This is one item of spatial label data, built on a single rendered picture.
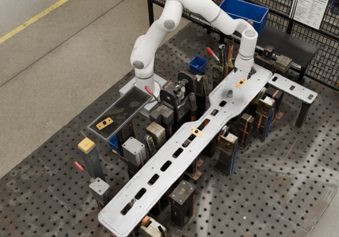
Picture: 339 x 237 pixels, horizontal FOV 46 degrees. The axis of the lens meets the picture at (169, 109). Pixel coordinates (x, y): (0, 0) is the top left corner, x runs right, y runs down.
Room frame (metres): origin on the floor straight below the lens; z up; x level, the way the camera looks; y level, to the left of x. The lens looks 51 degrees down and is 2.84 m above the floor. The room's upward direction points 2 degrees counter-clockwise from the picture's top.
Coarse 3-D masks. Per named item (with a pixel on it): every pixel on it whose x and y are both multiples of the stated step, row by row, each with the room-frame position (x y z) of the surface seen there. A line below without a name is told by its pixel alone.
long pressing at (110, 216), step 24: (240, 72) 1.75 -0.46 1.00; (264, 72) 1.74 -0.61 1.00; (216, 96) 1.55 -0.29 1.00; (240, 96) 1.55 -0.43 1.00; (216, 120) 1.38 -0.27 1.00; (168, 144) 1.23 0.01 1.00; (192, 144) 1.22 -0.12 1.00; (144, 168) 1.08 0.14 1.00; (168, 168) 1.07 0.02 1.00; (120, 192) 0.95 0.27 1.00; (120, 216) 0.82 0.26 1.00; (144, 216) 0.82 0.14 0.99
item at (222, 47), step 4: (220, 48) 1.74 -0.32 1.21; (224, 48) 1.74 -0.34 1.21; (228, 48) 1.74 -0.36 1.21; (220, 52) 1.74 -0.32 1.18; (224, 52) 1.76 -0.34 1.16; (220, 56) 1.74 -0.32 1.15; (224, 56) 1.75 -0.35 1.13; (220, 60) 1.74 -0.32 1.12; (224, 60) 1.75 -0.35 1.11; (220, 64) 1.74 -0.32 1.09; (224, 64) 1.75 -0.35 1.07
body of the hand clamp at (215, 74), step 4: (216, 64) 1.78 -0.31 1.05; (216, 68) 1.74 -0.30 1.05; (224, 68) 1.75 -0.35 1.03; (212, 72) 1.76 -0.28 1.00; (216, 72) 1.74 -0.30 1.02; (220, 72) 1.72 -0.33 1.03; (224, 72) 1.75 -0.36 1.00; (212, 76) 1.76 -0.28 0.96; (216, 76) 1.74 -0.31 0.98; (220, 76) 1.72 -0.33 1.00; (224, 76) 1.75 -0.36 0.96; (216, 80) 1.74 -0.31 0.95; (220, 80) 1.72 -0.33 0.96; (216, 84) 1.74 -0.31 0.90; (212, 88) 1.76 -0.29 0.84
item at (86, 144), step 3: (87, 138) 1.18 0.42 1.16; (84, 141) 1.16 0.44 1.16; (87, 141) 1.16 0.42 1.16; (90, 141) 1.16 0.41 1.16; (78, 144) 1.14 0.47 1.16; (81, 144) 1.14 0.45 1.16; (84, 144) 1.14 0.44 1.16; (87, 144) 1.14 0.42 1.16; (90, 144) 1.14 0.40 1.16; (93, 144) 1.14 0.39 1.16; (81, 147) 1.12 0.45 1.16; (84, 147) 1.12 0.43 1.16; (87, 147) 1.12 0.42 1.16; (90, 147) 1.13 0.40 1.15; (84, 150) 1.11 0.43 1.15; (87, 150) 1.11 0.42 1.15
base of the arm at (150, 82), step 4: (152, 76) 1.77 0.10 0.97; (136, 80) 1.77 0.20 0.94; (140, 80) 1.74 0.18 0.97; (144, 80) 1.74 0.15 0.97; (148, 80) 1.75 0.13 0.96; (152, 80) 1.77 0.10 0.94; (136, 84) 1.79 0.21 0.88; (140, 84) 1.75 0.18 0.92; (144, 84) 1.74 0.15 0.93; (148, 84) 1.75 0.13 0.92; (152, 84) 1.77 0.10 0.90; (156, 84) 1.85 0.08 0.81; (140, 88) 1.75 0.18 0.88; (144, 88) 1.74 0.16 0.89; (152, 88) 1.76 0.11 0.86; (156, 88) 1.81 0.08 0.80; (156, 92) 1.78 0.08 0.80; (156, 96) 1.74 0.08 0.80
